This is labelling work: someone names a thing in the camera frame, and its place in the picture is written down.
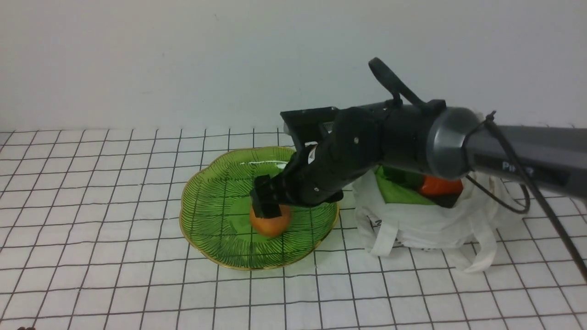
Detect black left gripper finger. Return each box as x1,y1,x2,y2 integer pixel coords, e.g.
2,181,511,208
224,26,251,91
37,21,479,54
253,201,282,219

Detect green glass leaf plate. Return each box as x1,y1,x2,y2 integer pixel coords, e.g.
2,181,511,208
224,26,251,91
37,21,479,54
179,146,339,271

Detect green vegetable in bag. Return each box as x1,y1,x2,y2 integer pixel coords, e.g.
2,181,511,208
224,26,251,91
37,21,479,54
375,166,435,205

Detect red orange vegetable in bag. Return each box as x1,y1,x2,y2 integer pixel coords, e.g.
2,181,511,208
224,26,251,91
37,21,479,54
417,176,463,197

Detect orange round vegetable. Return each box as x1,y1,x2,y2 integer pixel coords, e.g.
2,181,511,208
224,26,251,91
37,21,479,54
249,205,291,238

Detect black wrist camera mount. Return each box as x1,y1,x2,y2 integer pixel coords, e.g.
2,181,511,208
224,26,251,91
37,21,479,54
280,107,340,150

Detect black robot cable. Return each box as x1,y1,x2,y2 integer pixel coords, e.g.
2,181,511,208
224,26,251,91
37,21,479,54
368,57,587,280

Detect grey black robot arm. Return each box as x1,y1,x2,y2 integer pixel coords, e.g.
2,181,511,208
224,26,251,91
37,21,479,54
251,100,587,218

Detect white checkered tablecloth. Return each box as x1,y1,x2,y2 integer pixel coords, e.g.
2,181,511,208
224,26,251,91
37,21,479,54
0,127,586,330

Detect white cloth bag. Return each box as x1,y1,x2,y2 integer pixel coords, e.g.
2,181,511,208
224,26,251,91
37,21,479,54
352,171,527,273

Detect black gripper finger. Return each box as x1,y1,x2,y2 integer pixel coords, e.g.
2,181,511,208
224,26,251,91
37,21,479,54
251,175,281,203

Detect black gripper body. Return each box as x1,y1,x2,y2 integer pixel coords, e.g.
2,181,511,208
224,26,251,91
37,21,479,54
273,107,390,207

